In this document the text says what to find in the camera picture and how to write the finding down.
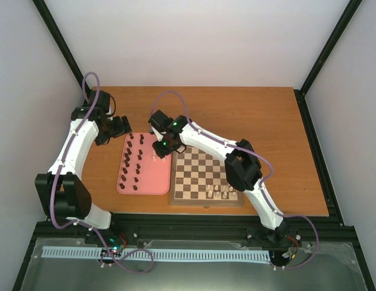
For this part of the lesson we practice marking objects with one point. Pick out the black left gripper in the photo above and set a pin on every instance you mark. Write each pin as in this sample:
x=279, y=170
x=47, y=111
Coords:
x=120, y=129

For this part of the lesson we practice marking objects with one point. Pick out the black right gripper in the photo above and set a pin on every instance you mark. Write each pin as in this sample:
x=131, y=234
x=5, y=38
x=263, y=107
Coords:
x=162, y=153

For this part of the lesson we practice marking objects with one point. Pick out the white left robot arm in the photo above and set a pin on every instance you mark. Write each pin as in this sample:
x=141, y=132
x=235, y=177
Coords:
x=61, y=191

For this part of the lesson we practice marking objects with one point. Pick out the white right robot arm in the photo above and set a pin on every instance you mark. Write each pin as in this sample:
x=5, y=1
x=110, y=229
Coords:
x=242, y=164

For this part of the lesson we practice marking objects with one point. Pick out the wooden chess board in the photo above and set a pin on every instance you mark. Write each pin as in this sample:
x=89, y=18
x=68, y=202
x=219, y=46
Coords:
x=191, y=172

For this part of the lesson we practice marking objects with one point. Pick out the pink plastic tray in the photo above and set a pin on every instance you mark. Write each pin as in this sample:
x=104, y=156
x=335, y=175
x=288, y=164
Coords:
x=154, y=177

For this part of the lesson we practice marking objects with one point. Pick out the black aluminium frame rail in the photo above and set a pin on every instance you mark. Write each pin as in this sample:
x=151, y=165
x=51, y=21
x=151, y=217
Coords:
x=274, y=119

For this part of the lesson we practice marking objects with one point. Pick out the light blue cable duct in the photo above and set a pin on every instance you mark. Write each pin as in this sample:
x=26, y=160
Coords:
x=159, y=255

